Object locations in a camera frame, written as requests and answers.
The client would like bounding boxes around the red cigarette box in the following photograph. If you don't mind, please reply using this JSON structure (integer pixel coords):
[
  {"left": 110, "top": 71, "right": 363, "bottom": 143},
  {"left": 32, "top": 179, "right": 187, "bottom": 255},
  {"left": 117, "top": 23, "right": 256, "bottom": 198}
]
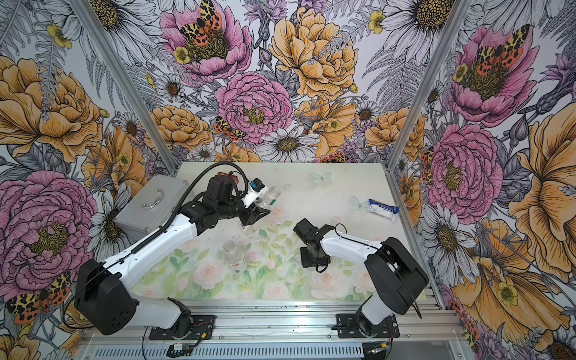
[{"left": 217, "top": 172, "right": 239, "bottom": 184}]

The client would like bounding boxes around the clear bottle green label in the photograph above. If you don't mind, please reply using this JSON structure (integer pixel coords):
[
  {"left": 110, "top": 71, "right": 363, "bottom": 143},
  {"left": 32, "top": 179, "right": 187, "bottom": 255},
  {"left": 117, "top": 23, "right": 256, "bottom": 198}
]
[{"left": 260, "top": 186, "right": 282, "bottom": 209}]

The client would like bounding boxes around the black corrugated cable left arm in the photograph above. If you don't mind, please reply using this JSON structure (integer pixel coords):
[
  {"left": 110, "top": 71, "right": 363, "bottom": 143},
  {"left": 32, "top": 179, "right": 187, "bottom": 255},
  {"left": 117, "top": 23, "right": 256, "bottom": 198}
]
[{"left": 130, "top": 161, "right": 249, "bottom": 257}]

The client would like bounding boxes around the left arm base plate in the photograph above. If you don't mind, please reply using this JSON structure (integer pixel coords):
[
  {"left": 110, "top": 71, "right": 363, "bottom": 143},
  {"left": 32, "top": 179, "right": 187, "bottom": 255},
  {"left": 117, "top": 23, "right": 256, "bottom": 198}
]
[{"left": 148, "top": 314, "right": 216, "bottom": 341}]

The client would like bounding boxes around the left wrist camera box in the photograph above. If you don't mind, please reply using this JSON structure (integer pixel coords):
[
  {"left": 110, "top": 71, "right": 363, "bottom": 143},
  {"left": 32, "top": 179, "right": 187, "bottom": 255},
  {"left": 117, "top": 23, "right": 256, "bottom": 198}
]
[{"left": 242, "top": 178, "right": 269, "bottom": 209}]

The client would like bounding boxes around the blue white bandage packet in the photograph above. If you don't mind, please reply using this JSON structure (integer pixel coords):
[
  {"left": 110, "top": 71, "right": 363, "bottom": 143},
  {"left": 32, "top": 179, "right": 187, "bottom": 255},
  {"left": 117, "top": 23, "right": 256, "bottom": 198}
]
[{"left": 368, "top": 199, "right": 400, "bottom": 221}]

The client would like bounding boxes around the small green circuit board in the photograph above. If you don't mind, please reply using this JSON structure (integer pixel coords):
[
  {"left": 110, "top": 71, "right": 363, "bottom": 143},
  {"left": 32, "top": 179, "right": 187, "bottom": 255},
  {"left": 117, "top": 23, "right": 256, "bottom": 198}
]
[{"left": 166, "top": 343, "right": 195, "bottom": 359}]

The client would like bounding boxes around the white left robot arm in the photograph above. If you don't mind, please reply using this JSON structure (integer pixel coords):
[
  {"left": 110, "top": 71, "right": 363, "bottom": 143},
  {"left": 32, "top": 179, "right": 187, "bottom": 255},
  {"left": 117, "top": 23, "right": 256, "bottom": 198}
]
[{"left": 73, "top": 173, "right": 270, "bottom": 339}]

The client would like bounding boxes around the left aluminium corner post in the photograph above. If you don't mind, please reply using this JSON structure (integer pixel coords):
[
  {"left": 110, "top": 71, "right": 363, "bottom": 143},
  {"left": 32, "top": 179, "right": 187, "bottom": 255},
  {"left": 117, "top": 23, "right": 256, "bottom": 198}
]
[{"left": 70, "top": 1, "right": 179, "bottom": 176}]

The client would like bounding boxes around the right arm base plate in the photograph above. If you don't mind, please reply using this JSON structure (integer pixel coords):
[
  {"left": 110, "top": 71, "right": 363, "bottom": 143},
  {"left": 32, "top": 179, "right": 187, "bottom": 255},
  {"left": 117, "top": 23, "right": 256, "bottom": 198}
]
[{"left": 331, "top": 313, "right": 400, "bottom": 339}]

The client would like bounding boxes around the silver metal case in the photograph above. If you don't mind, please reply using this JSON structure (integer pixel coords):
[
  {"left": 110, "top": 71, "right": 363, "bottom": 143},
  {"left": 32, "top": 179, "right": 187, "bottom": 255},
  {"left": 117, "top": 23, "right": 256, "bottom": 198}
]
[{"left": 114, "top": 175, "right": 189, "bottom": 244}]

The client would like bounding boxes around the clear bottle white label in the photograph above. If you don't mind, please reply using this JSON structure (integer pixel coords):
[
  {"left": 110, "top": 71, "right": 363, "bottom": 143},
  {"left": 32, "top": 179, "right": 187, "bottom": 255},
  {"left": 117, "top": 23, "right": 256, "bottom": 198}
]
[{"left": 223, "top": 240, "right": 247, "bottom": 275}]

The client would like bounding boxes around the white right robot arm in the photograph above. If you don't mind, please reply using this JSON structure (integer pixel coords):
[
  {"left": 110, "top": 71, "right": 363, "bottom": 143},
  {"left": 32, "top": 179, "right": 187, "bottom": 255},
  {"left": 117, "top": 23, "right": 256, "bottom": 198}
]
[{"left": 293, "top": 218, "right": 429, "bottom": 340}]

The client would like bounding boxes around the right aluminium corner post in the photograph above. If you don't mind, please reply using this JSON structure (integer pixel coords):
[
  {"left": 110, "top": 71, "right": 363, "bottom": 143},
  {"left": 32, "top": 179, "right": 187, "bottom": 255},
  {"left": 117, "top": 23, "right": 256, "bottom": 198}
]
[{"left": 385, "top": 0, "right": 472, "bottom": 173}]

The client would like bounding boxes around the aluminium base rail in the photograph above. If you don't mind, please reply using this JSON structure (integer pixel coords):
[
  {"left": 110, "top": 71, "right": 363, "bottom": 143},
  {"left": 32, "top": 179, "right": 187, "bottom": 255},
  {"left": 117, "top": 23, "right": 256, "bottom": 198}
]
[{"left": 76, "top": 300, "right": 474, "bottom": 359}]

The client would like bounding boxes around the aluminium corner post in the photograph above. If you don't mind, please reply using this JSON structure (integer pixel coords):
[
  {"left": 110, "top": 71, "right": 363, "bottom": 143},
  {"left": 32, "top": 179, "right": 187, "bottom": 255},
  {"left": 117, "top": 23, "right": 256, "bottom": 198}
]
[
  {"left": 70, "top": 1, "right": 179, "bottom": 176},
  {"left": 385, "top": 0, "right": 472, "bottom": 173}
]

